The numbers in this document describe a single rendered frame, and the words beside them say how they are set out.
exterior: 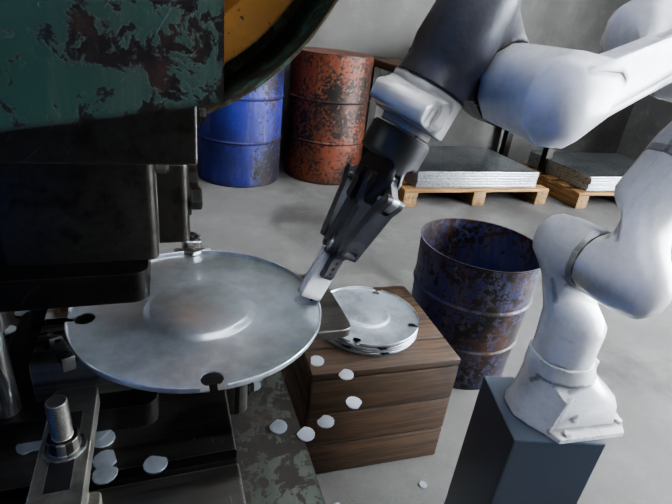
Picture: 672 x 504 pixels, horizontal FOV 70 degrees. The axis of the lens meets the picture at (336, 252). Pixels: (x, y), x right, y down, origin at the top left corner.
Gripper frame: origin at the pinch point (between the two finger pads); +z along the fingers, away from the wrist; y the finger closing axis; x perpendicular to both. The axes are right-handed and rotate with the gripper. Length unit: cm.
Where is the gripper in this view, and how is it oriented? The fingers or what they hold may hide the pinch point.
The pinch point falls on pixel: (321, 273)
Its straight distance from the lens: 61.7
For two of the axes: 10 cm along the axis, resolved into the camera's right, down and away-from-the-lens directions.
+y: -3.4, -4.5, 8.3
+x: -8.0, -3.2, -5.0
